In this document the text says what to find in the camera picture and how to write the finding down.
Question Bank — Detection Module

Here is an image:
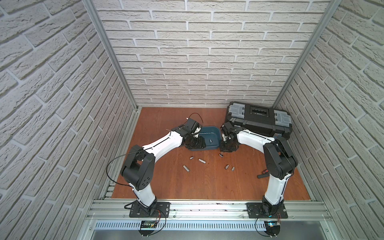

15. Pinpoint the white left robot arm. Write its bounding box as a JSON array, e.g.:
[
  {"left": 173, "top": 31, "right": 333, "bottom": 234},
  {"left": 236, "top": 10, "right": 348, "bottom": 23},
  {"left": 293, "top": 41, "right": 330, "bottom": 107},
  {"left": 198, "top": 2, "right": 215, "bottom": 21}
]
[{"left": 121, "top": 118, "right": 206, "bottom": 210}]

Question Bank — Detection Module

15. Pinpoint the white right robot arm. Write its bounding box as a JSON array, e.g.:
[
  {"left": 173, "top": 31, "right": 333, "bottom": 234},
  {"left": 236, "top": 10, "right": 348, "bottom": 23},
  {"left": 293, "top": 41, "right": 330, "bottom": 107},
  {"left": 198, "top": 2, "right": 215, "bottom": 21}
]
[{"left": 220, "top": 122, "right": 298, "bottom": 208}]

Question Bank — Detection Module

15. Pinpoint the teal plastic storage box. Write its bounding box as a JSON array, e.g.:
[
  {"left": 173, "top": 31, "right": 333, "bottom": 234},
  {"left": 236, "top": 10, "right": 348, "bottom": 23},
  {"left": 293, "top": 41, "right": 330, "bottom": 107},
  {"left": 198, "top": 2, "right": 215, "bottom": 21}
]
[{"left": 199, "top": 126, "right": 222, "bottom": 151}]

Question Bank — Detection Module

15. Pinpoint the black grey toolbox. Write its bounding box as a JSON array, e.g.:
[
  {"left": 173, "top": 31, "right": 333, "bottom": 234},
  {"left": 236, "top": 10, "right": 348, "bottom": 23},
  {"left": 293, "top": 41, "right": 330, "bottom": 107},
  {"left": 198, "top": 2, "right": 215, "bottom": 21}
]
[{"left": 225, "top": 102, "right": 293, "bottom": 140}]

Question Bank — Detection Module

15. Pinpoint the red black screwdriver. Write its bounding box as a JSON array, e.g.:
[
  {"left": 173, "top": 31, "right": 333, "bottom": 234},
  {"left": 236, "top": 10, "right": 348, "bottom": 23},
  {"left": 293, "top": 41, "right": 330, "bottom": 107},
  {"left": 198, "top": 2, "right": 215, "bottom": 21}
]
[{"left": 257, "top": 170, "right": 270, "bottom": 179}]

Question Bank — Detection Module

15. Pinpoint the right controller board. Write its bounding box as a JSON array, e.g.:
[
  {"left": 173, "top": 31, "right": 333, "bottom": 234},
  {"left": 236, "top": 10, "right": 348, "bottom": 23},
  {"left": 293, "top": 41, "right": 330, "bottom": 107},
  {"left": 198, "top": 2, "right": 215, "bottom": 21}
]
[{"left": 264, "top": 222, "right": 281, "bottom": 238}]

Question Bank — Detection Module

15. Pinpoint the controller board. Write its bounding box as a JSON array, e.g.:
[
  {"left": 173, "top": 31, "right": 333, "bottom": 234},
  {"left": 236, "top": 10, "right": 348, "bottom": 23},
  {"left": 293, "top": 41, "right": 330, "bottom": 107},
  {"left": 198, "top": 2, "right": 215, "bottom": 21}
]
[
  {"left": 264, "top": 222, "right": 281, "bottom": 238},
  {"left": 139, "top": 220, "right": 159, "bottom": 237}
]

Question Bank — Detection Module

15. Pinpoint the left controller board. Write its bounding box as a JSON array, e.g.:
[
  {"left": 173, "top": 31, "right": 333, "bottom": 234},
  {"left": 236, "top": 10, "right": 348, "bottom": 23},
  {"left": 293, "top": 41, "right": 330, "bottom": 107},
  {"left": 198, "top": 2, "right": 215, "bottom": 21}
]
[{"left": 139, "top": 220, "right": 159, "bottom": 237}]

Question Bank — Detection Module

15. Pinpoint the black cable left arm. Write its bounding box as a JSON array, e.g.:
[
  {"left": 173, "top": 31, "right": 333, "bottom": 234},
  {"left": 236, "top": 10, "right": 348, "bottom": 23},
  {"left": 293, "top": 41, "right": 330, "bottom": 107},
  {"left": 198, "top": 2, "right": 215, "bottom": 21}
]
[{"left": 105, "top": 152, "right": 133, "bottom": 187}]

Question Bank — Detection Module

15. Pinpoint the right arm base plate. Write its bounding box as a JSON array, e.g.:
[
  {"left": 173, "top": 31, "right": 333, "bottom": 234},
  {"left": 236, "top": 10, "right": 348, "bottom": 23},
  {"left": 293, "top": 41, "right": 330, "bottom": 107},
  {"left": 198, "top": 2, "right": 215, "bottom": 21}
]
[{"left": 246, "top": 202, "right": 288, "bottom": 219}]

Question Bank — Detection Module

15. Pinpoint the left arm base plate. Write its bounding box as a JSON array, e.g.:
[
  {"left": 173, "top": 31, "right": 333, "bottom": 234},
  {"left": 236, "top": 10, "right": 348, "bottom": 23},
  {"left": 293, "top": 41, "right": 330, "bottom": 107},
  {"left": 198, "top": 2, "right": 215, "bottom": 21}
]
[{"left": 129, "top": 201, "right": 171, "bottom": 218}]

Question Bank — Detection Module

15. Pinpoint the aluminium floor rail left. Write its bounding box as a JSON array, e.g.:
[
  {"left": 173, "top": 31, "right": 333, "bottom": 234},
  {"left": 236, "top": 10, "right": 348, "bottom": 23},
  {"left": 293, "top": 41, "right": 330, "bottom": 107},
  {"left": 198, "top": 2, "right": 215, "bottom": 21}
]
[{"left": 99, "top": 107, "right": 142, "bottom": 200}]

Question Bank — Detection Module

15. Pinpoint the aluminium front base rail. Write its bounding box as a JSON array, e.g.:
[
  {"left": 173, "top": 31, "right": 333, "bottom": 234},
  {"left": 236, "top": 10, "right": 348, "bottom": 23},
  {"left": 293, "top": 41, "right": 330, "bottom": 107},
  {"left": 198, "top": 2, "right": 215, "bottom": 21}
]
[{"left": 77, "top": 199, "right": 341, "bottom": 240}]

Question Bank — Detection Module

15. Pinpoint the aluminium corner post left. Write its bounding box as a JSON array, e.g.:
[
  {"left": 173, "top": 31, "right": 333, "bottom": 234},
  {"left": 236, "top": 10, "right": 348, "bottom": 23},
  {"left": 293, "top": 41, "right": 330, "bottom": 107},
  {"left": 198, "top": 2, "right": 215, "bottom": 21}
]
[{"left": 83, "top": 0, "right": 138, "bottom": 111}]

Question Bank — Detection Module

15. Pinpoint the aluminium corner post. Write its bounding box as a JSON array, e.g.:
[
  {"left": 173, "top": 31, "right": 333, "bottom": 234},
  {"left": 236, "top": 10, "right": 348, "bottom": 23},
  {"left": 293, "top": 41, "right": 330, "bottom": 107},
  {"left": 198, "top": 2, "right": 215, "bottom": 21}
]
[
  {"left": 83, "top": 0, "right": 138, "bottom": 111},
  {"left": 273, "top": 0, "right": 342, "bottom": 108}
]

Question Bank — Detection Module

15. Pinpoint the aluminium corner post right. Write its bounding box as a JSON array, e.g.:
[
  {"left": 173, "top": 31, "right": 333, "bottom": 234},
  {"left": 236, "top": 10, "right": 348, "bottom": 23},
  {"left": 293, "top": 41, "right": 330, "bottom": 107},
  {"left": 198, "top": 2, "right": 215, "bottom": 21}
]
[{"left": 273, "top": 0, "right": 342, "bottom": 108}]

